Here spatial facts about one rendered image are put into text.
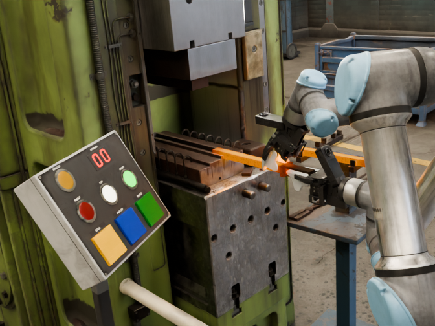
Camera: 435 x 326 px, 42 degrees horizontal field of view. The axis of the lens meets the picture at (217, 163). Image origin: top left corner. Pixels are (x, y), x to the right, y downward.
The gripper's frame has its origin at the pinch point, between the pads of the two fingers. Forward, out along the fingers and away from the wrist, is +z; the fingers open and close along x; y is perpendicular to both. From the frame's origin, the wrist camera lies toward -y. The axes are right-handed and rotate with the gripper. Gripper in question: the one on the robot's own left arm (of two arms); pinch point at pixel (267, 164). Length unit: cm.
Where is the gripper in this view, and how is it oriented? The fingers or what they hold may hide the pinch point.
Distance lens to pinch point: 176.2
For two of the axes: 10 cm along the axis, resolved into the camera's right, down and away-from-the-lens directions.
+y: 6.4, 6.3, -4.4
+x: 7.2, -2.9, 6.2
